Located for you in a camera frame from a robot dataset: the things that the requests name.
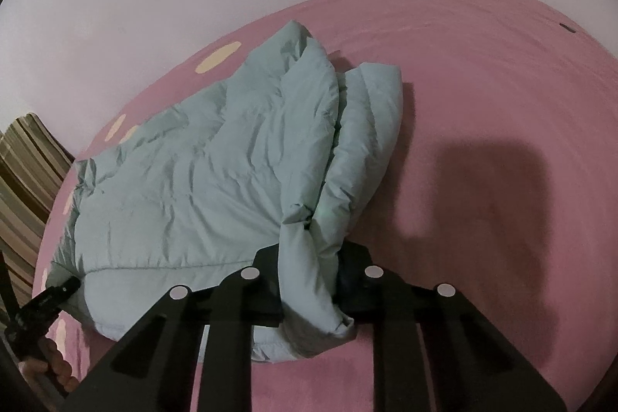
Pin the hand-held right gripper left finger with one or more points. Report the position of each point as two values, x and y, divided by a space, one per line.
260 286

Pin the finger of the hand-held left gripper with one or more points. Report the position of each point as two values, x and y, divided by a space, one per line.
55 293
7 291

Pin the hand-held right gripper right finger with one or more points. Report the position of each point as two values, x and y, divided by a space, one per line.
357 286

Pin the light blue puffer jacket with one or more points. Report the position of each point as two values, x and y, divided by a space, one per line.
217 180

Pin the person's left hand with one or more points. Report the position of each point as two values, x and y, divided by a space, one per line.
55 361

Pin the striped headboard cushion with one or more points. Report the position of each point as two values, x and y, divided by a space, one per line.
29 180

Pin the bed with pink dotted sheet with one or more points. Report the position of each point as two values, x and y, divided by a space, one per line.
483 103

